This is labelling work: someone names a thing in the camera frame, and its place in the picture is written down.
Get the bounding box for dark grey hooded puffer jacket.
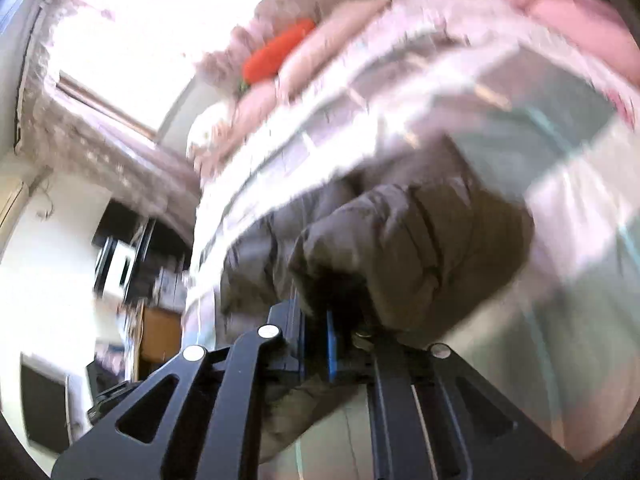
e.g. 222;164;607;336
217;170;537;461

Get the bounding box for dark desk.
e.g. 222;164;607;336
125;215;195;311

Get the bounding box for pink blanket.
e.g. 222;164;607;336
487;0;640;128

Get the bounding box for orange carrot plush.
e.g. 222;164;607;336
239;19;317;94

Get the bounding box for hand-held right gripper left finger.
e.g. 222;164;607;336
52;305;307;480

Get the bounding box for window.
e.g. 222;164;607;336
47;0;293;138

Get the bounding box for pink pillow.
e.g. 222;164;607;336
234;82;286;128
277;22;356;88

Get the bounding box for black flat screen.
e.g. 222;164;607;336
19;352;72;454

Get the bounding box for bed with patterned sheet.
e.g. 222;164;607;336
182;0;640;480

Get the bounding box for white floral pillow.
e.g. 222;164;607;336
186;107;243;166

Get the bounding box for white printer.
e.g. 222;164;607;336
94;237;137;302

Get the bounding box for light wooden cabinet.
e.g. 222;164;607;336
134;305;184;367

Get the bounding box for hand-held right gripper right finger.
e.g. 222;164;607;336
325;310;587;480

